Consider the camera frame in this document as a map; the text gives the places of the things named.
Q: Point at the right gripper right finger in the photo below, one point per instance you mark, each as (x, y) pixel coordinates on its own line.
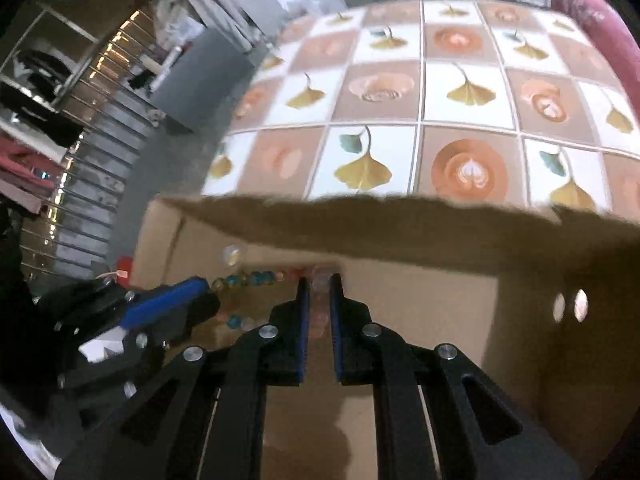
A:
(437, 414)

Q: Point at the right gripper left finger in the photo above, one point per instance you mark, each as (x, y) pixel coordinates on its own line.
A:
(202, 416)

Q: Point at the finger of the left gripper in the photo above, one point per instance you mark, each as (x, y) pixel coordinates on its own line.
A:
(165, 299)
(177, 326)

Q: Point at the brown cardboard box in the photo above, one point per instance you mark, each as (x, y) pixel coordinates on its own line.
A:
(545, 302)

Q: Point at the grey cabinet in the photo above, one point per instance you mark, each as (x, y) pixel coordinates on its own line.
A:
(201, 79)

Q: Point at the white plastic bag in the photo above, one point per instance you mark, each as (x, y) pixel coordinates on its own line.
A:
(323, 7)

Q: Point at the ginkgo patterned bed sheet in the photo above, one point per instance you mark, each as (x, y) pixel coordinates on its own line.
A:
(473, 101)

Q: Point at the pink floral blanket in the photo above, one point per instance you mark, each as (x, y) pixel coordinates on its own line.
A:
(611, 36)

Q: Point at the metal wire rack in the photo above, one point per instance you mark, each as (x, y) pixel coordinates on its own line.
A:
(70, 239)

